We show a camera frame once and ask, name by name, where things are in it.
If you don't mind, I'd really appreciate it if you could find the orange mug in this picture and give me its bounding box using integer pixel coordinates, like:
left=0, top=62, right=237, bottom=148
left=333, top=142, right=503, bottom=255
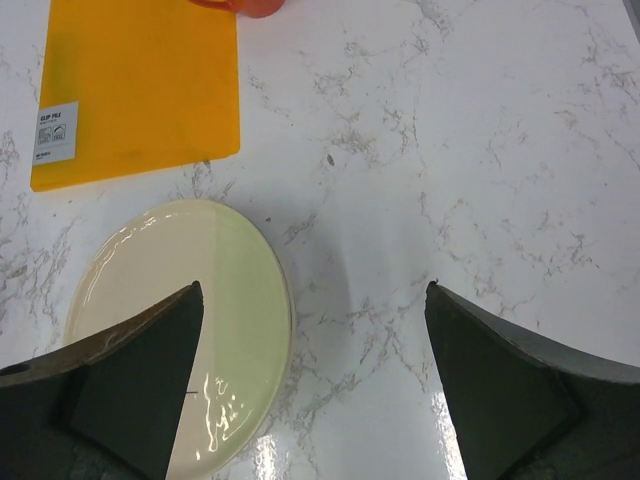
left=191, top=0, right=285, bottom=19

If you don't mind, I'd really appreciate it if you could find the green and cream plate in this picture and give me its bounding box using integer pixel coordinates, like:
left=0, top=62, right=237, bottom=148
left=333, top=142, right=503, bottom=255
left=64, top=199, right=295, bottom=479

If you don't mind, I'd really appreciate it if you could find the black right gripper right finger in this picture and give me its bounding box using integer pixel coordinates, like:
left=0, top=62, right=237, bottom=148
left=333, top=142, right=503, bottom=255
left=425, top=281, right=639, bottom=479

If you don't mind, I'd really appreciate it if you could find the orange clip file folder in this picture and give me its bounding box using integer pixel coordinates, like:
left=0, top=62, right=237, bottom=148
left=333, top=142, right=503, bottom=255
left=31, top=1, right=241, bottom=192

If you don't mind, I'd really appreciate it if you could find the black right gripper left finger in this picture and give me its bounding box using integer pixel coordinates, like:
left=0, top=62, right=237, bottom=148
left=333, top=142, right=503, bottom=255
left=1, top=282, right=204, bottom=479

